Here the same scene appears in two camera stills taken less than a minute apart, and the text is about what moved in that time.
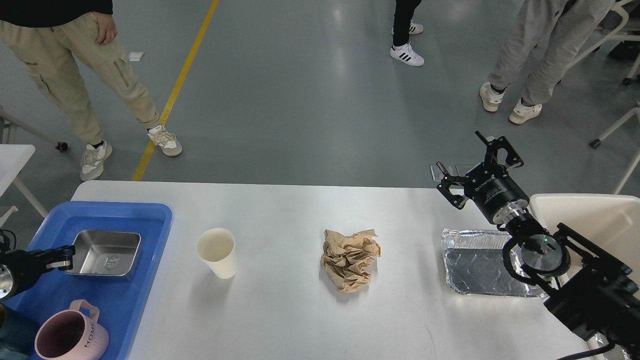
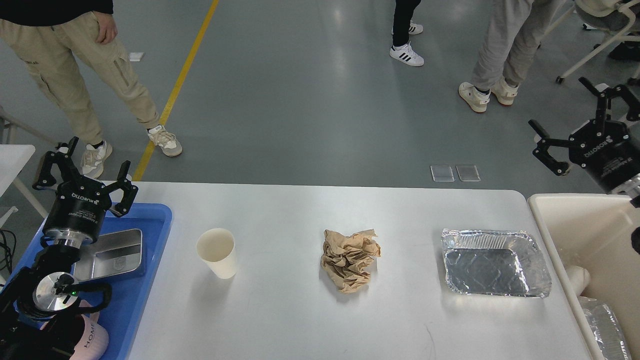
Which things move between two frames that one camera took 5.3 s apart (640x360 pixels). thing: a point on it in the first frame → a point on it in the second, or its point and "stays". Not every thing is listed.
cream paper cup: x=217 y=247 stays
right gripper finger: x=457 y=201 → x=543 y=143
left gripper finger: x=60 y=258 → x=61 y=158
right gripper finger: x=512 y=159 → x=618 y=91
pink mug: x=70 y=334 stays
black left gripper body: x=19 y=270 → x=79 y=207
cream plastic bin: x=610 y=222 stays
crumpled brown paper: x=347 y=259 stays
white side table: x=13 y=157 stays
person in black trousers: x=401 y=50 stays
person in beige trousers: x=51 y=36 stays
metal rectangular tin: x=101 y=253 stays
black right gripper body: x=494 y=193 → x=605 y=148
